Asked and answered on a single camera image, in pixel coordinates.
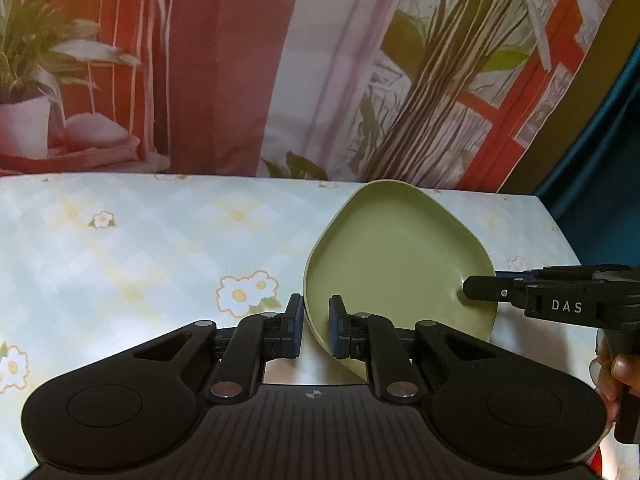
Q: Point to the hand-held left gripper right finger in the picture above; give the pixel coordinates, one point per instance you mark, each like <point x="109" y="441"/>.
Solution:
<point x="333" y="327"/>

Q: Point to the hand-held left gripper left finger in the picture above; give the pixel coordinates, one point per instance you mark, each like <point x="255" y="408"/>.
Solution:
<point x="298" y="327"/>

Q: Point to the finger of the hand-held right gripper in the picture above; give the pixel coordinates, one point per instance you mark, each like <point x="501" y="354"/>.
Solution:
<point x="560" y="274"/>
<point x="492" y="290"/>

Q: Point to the green square plate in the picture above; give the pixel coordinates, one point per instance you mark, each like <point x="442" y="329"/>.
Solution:
<point x="400" y="260"/>

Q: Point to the person's right hand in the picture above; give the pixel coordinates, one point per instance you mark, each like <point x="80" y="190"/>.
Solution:
<point x="607" y="380"/>

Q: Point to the teal curtain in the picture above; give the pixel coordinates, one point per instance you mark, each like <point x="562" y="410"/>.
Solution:
<point x="600" y="185"/>

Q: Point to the floral checked tablecloth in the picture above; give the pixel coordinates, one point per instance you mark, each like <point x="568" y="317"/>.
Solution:
<point x="125" y="260"/>

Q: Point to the printed room scene backdrop cloth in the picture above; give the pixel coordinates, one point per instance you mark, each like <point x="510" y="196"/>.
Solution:
<point x="225" y="60"/>

